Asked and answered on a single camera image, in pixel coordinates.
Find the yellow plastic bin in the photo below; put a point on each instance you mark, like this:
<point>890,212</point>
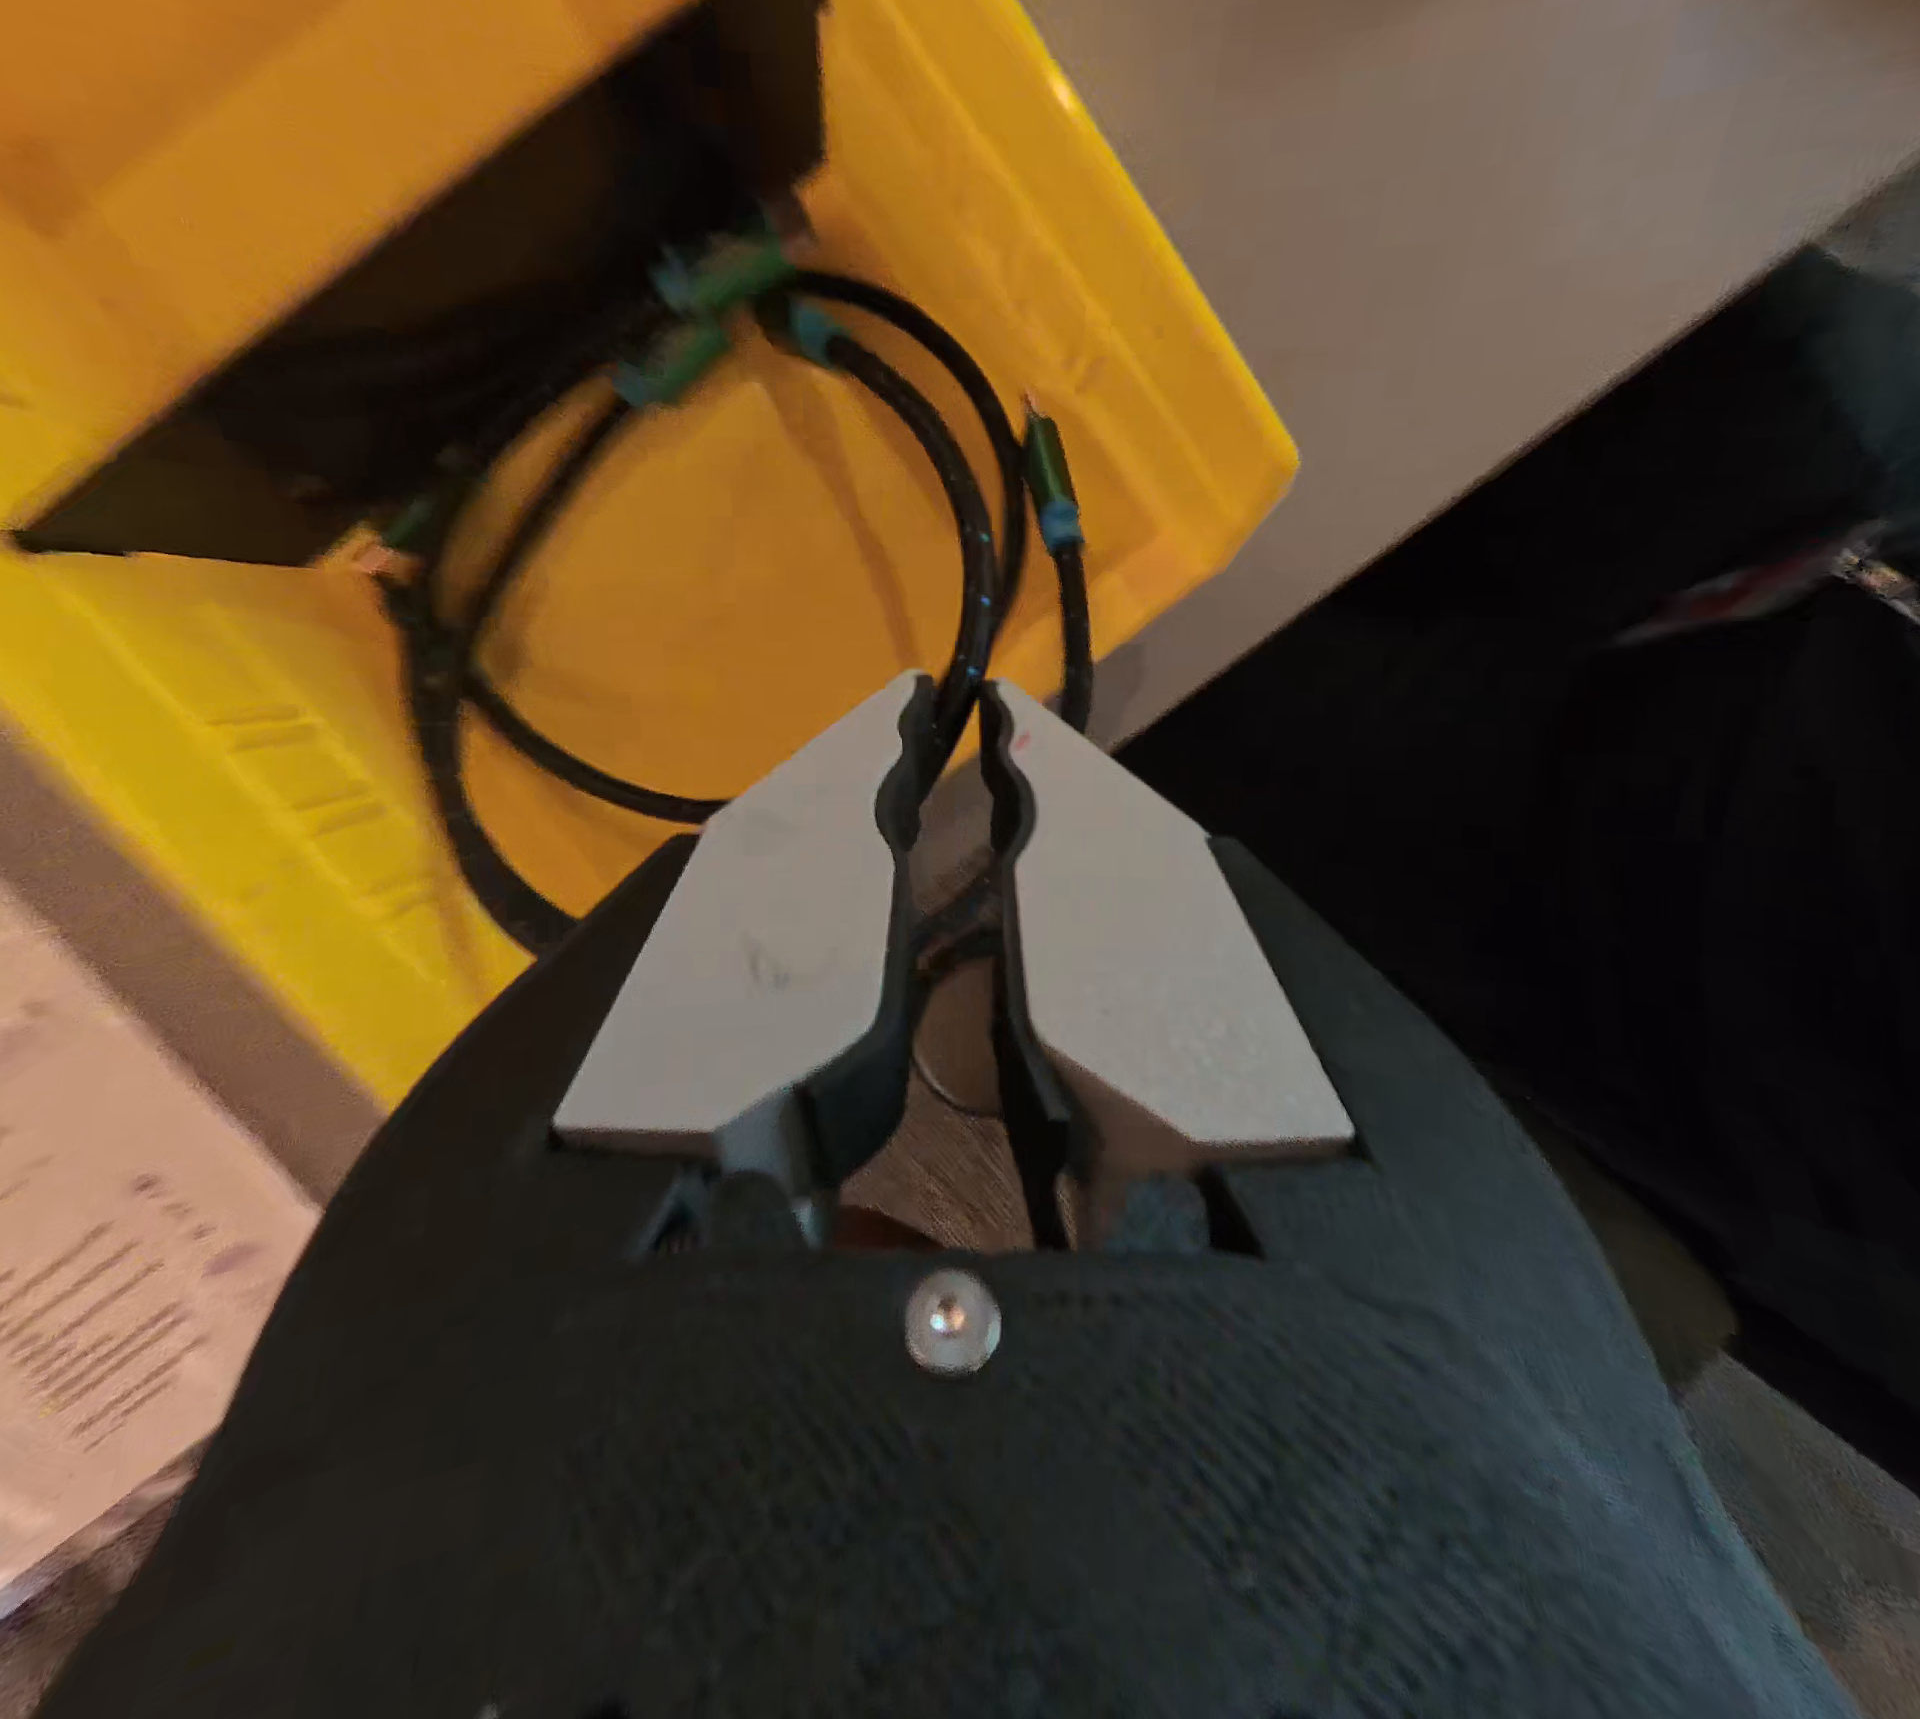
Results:
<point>1051,249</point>

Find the printed paper sheet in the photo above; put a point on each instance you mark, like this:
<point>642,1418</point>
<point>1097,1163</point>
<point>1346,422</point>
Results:
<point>121,1224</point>

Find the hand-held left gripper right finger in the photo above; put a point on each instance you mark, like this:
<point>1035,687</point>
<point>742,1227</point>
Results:
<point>1169,983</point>

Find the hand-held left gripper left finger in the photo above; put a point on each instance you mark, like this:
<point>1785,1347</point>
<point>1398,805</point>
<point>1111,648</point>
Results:
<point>720,969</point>

